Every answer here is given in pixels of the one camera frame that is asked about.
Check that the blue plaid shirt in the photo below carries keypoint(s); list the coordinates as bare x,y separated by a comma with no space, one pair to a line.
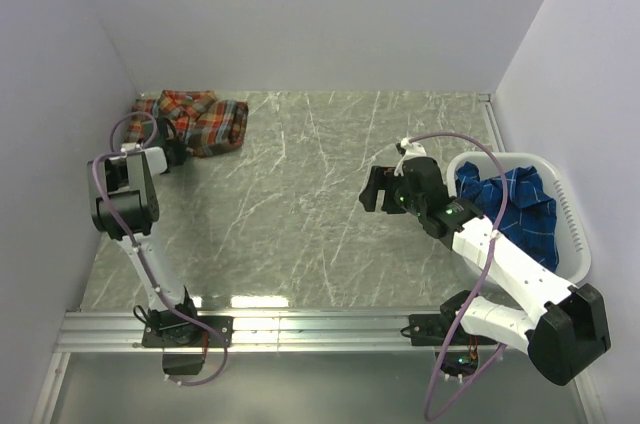
530,218

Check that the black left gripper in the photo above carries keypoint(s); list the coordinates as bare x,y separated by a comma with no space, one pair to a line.
181,153

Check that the white plastic laundry basket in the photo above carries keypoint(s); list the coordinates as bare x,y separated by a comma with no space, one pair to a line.
573,250

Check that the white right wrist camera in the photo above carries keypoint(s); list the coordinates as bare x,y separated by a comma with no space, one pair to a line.
407,150

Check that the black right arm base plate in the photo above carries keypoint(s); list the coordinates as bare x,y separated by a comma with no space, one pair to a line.
431,330

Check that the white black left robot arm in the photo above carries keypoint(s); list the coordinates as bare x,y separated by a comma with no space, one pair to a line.
124,206

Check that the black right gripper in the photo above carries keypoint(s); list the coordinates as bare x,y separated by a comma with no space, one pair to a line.
381,178

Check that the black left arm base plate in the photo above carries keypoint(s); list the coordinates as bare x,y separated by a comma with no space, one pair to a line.
190,335

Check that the aluminium mounting rail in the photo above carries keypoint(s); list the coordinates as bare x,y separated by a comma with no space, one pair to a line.
255,330

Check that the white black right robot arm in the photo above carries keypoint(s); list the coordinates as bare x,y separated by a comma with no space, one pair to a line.
562,328

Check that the red plaid long sleeve shirt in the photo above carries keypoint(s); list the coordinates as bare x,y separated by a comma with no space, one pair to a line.
206,124

